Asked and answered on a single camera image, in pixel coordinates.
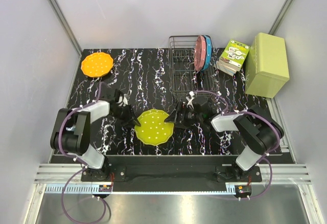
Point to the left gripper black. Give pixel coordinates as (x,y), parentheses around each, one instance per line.
(126,112)

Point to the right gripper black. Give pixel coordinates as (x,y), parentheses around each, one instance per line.
(181,108)

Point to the green dotted plate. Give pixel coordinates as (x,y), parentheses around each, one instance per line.
(153,129)

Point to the black wire dish rack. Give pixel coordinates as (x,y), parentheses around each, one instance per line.
(183,76)

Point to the orange dotted plate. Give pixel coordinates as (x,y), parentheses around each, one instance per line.
(97,65)

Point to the pink dotted plate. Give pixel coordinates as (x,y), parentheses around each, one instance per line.
(199,53)

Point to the blue dotted plate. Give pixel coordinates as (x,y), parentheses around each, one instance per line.
(208,52)

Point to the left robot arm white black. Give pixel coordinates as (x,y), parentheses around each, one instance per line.
(72,128)

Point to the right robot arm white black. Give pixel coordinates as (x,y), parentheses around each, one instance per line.
(261,133)

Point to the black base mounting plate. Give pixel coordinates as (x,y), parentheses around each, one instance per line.
(124,173)

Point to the green book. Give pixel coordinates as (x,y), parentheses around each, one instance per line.
(233,57)

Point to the light green box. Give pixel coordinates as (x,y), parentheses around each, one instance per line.
(266,66)

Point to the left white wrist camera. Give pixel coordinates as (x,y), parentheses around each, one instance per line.
(123,100)

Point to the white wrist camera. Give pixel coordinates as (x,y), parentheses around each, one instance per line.
(123,100)
(190,97)

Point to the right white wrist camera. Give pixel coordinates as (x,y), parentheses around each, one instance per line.
(190,97)

